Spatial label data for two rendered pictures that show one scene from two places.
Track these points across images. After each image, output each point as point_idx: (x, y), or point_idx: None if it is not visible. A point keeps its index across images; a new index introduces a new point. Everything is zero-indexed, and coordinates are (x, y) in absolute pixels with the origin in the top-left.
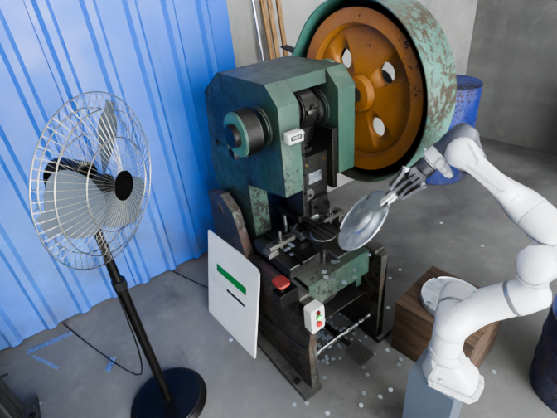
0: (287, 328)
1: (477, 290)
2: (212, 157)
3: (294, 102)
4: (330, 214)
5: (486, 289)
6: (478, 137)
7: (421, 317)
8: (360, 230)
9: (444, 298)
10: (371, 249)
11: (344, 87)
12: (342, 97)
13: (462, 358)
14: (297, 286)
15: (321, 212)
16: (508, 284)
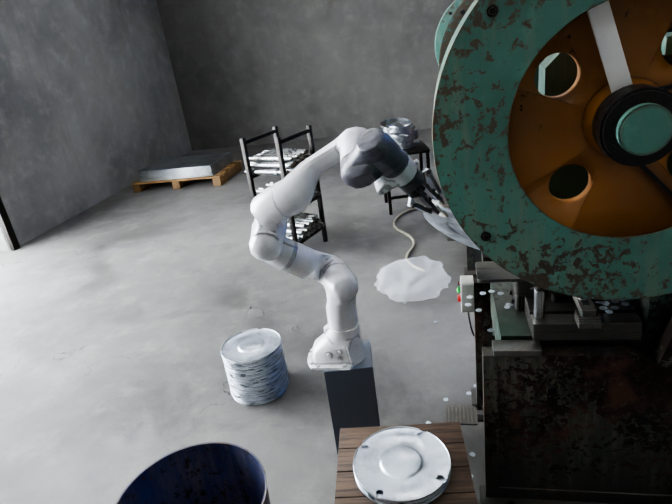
0: None
1: (317, 252)
2: None
3: None
4: None
5: (309, 248)
6: (354, 146)
7: (415, 424)
8: (453, 229)
9: (344, 264)
10: (500, 340)
11: (541, 67)
12: (540, 81)
13: (325, 326)
14: (484, 257)
15: (621, 316)
16: (292, 240)
